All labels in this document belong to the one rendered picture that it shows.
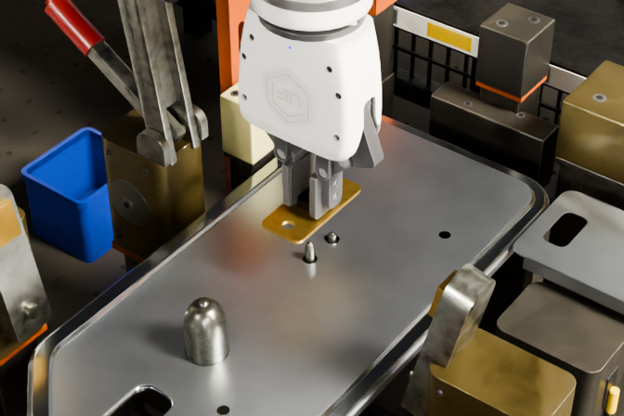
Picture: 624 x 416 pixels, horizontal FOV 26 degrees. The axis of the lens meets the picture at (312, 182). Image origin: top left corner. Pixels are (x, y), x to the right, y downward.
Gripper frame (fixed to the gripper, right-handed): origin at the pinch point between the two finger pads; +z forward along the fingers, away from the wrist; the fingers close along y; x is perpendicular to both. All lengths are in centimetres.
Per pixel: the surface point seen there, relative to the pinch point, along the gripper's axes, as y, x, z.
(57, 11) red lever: -25.2, -1.0, -6.3
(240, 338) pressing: 1.1, -10.3, 7.8
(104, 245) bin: -39, 14, 37
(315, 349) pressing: 6.2, -7.9, 7.8
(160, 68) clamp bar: -14.9, -0.1, -4.4
